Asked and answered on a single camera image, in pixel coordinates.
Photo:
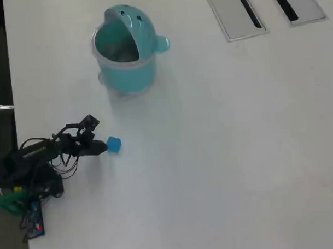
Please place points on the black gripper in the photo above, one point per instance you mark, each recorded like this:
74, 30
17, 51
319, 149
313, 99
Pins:
72, 144

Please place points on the blue lego block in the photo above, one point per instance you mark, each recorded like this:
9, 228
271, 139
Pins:
114, 145

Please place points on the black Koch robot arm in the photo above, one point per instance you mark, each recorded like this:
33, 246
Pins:
28, 159

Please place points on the teal whale-shaped bin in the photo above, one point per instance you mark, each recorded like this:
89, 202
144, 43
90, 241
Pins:
126, 74

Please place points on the yellow plastic block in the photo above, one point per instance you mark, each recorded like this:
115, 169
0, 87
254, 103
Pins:
17, 188

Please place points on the blue circuit board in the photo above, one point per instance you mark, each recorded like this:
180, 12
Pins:
35, 220

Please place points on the green table clamp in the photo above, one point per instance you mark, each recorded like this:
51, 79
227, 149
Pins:
10, 203

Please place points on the silver metal bar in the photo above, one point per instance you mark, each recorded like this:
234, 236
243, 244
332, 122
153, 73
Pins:
1, 107

